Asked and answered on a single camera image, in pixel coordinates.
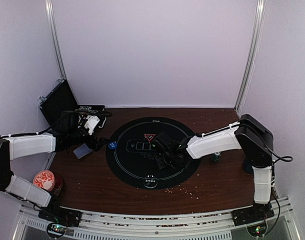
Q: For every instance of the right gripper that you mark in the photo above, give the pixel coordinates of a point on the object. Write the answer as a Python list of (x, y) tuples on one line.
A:
[(161, 164)]

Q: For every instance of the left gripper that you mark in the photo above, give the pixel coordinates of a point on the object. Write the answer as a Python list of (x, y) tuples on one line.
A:
[(99, 143)]

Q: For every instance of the blue small blind button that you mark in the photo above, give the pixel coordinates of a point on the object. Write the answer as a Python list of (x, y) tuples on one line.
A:
[(112, 145)]

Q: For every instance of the red triangle marker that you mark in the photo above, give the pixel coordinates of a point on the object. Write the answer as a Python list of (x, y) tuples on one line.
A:
[(149, 136)]

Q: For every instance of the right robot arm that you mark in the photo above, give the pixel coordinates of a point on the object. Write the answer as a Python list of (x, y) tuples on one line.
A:
[(246, 134)]

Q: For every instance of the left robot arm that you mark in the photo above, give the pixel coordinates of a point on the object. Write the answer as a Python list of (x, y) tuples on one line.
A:
[(14, 146)]

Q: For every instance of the grey card deck box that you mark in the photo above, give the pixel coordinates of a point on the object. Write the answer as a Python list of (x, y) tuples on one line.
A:
[(82, 151)]

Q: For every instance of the round black poker mat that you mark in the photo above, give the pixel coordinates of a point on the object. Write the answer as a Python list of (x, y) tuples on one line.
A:
[(134, 157)]

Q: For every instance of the green chip stack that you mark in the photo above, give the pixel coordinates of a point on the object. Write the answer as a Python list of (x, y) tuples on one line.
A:
[(216, 157)]

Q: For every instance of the black poker set case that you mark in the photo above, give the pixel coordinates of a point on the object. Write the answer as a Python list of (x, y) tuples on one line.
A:
[(60, 99)]

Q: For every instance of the red patterned tin can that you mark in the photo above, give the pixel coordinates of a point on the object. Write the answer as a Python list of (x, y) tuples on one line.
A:
[(50, 181)]

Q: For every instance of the dark blue mug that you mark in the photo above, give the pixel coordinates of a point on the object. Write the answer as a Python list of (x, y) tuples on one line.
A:
[(247, 166)]

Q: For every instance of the chrome case handle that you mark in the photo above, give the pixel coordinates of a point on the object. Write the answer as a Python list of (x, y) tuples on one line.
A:
[(102, 122)]

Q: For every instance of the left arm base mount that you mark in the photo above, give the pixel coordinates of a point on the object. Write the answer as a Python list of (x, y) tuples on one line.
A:
[(59, 224)]

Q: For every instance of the aluminium front rail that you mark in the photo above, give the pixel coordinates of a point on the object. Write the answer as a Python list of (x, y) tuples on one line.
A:
[(216, 225)]

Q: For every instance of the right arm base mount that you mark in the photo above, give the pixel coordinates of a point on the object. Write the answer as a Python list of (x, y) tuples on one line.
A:
[(254, 219)]

